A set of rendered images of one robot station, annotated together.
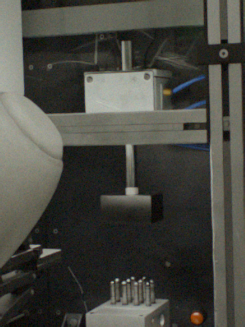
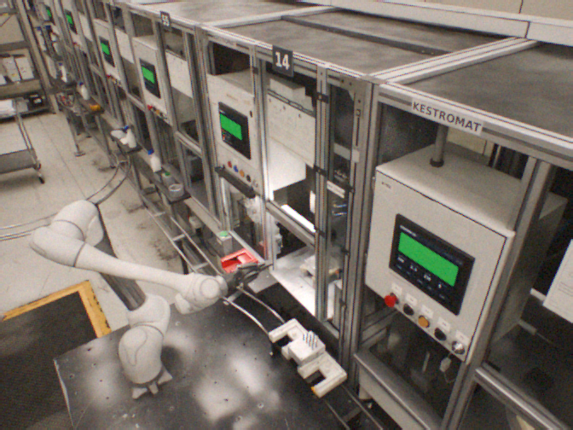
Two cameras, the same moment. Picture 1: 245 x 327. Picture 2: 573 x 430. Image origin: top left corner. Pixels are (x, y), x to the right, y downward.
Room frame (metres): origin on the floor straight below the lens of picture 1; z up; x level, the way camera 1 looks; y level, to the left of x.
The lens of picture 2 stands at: (-0.04, -0.80, 2.38)
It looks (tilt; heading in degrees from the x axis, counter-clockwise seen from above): 34 degrees down; 35
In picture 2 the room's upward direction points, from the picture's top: 2 degrees counter-clockwise
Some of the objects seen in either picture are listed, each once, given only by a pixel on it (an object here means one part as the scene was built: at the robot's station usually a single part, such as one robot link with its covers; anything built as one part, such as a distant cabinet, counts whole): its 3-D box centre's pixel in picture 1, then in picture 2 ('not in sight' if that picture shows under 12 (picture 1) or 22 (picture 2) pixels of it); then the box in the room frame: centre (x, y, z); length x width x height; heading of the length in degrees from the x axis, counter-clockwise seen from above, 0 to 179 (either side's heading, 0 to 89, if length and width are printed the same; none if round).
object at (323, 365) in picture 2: not in sight; (305, 358); (0.94, -0.18, 0.84); 0.36 x 0.14 x 0.10; 70
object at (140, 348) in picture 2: not in sight; (139, 351); (0.56, 0.46, 0.85); 0.18 x 0.16 x 0.22; 34
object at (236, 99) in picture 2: not in sight; (254, 128); (1.42, 0.41, 1.60); 0.42 x 0.29 x 0.46; 70
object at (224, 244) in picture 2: not in sight; (226, 242); (1.25, 0.53, 0.97); 0.08 x 0.08 x 0.12; 70
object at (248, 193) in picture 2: not in sight; (234, 179); (1.29, 0.46, 1.37); 0.36 x 0.04 x 0.04; 70
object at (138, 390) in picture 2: not in sight; (147, 375); (0.55, 0.43, 0.71); 0.22 x 0.18 x 0.06; 70
